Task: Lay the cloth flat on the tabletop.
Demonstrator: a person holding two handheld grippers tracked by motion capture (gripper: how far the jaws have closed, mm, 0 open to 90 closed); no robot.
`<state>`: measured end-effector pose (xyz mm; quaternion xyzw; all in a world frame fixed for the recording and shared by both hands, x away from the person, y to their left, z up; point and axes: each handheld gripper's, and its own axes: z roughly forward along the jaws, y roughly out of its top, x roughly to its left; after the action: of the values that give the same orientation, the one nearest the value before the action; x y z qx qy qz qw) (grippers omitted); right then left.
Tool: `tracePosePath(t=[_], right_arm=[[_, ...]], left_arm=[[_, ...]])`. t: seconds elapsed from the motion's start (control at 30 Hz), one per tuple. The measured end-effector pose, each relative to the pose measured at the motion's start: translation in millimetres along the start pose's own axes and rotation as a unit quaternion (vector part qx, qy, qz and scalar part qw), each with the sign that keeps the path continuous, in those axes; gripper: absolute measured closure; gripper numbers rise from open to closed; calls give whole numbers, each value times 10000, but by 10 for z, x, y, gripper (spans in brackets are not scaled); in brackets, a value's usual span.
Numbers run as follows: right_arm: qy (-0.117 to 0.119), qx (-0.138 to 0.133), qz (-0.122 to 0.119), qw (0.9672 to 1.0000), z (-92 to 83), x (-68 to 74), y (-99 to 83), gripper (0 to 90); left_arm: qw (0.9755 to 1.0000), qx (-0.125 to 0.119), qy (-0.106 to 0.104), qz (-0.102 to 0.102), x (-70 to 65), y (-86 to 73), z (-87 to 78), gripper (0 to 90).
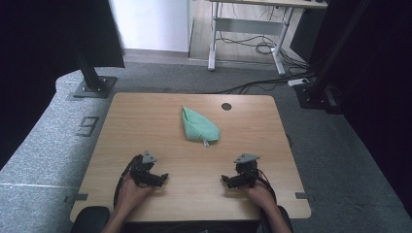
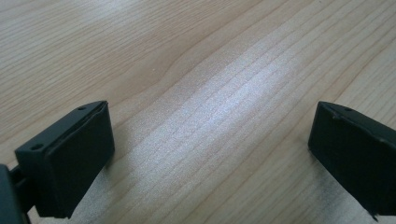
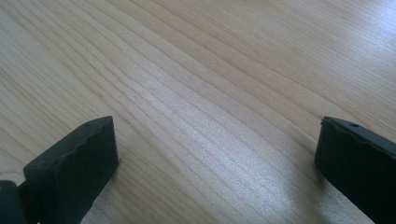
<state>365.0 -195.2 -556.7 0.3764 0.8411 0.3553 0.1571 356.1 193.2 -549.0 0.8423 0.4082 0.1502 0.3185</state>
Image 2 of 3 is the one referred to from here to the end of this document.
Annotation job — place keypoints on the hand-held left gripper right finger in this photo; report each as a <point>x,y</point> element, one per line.
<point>358,152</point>

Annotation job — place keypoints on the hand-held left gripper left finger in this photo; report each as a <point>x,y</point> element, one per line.
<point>74,155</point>

